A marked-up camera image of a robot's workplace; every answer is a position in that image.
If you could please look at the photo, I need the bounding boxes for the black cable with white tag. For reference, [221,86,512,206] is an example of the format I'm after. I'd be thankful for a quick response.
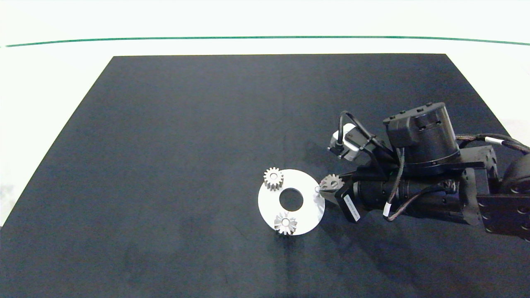
[383,147,453,222]

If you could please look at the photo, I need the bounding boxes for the small steel spur gear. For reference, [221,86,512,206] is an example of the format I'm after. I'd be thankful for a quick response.
[319,174,345,192]
[263,167,285,192]
[273,211,298,236]

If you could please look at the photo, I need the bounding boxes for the silver boxy wrist camera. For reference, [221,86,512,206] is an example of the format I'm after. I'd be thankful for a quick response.
[328,123,366,162]

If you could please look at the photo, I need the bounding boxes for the black camera cable loop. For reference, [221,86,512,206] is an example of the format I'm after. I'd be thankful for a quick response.
[336,111,394,167]

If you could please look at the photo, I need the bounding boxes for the dark rectangular mat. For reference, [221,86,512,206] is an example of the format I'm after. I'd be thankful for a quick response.
[0,53,530,298]

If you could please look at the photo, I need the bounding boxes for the braided arm cable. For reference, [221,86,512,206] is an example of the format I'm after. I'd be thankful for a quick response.
[455,133,530,155]

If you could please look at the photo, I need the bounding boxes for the round white plate with pins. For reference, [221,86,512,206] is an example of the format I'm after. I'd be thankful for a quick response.
[258,168,326,236]

